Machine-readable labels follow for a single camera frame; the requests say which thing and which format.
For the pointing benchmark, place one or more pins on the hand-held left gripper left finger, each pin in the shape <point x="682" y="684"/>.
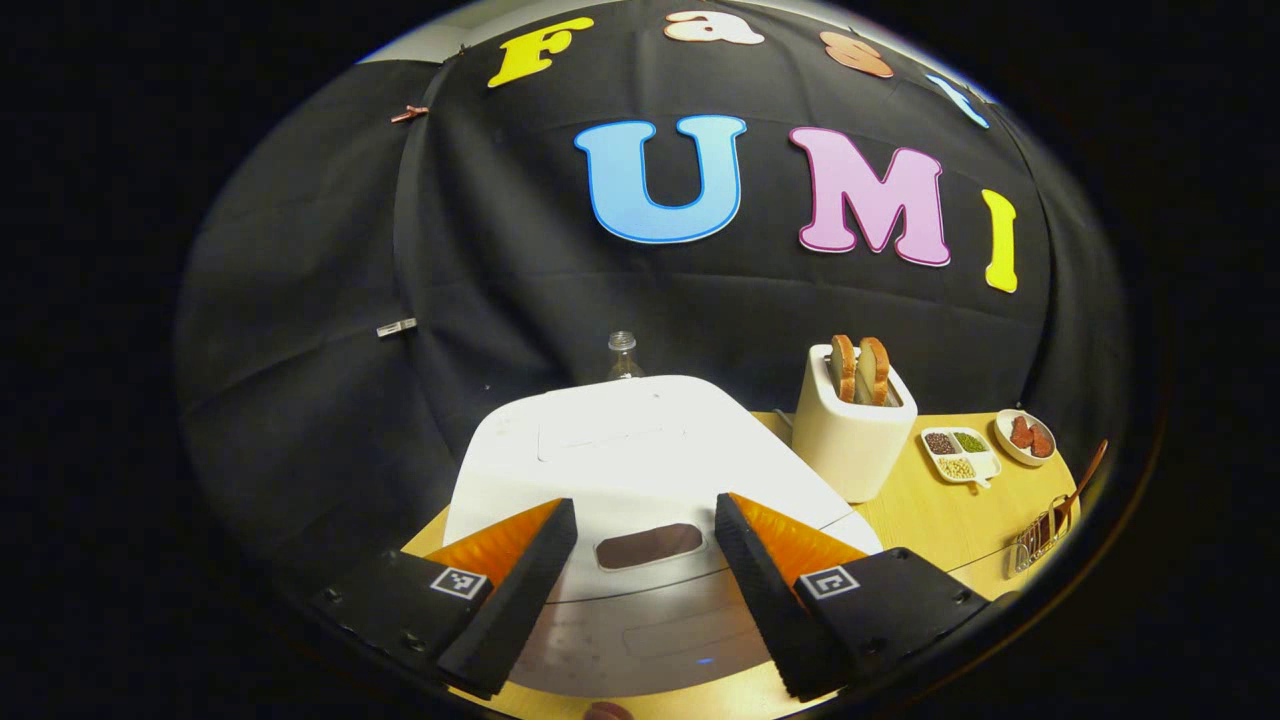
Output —
<point x="520" y="600"/>

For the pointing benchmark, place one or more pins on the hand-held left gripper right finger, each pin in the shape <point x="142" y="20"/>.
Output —
<point x="765" y="600"/>

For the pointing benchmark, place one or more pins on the white rice cooker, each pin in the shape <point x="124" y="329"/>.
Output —
<point x="640" y="450"/>

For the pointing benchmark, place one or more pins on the brown wooden spoon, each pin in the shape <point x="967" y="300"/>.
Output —
<point x="1085" y="478"/>

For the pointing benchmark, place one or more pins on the white toaster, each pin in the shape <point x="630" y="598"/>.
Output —
<point x="850" y="450"/>

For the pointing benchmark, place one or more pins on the yellow soybeans pile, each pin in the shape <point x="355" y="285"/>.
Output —
<point x="956" y="468"/>

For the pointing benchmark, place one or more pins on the dark beans pile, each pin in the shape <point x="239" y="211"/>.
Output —
<point x="940" y="443"/>

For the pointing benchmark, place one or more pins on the bread slice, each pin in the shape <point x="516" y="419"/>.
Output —
<point x="844" y="368"/>
<point x="874" y="370"/>

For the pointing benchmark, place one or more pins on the white divided dish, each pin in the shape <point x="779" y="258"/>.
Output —
<point x="985" y="465"/>

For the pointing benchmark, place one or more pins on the green beans pile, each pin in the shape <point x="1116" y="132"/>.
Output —
<point x="970" y="441"/>

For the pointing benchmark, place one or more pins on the small glass bottle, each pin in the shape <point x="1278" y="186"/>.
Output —
<point x="625" y="360"/>

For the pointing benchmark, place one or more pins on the white round plate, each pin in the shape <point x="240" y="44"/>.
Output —
<point x="1005" y="440"/>

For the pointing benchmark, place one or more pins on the silver clip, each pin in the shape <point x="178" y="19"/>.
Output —
<point x="396" y="328"/>

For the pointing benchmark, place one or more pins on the red meat slice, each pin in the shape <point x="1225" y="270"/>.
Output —
<point x="1042" y="442"/>
<point x="1021" y="433"/>

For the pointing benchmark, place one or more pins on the black backdrop cloth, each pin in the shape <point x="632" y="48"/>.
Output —
<point x="500" y="250"/>

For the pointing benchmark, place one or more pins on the copper clip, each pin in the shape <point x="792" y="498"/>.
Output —
<point x="410" y="114"/>

